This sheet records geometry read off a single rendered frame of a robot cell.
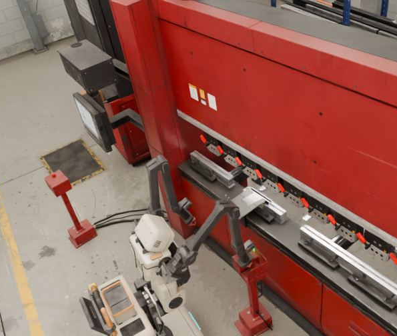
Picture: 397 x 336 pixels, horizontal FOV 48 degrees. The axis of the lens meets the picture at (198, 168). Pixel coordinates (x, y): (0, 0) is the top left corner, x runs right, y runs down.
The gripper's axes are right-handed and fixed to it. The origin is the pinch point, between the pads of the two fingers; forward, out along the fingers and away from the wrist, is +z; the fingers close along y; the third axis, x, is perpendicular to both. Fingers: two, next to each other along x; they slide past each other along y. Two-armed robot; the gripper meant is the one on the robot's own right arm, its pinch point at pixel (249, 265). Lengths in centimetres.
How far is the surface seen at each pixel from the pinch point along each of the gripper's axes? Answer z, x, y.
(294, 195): -35, -3, 47
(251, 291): 32.1, 3.1, -8.2
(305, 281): 21.7, -22.8, 24.4
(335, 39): -131, -18, 88
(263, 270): 8.1, -4.5, 6.4
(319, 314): 46, -35, 20
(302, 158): -67, -9, 58
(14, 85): 50, 603, -103
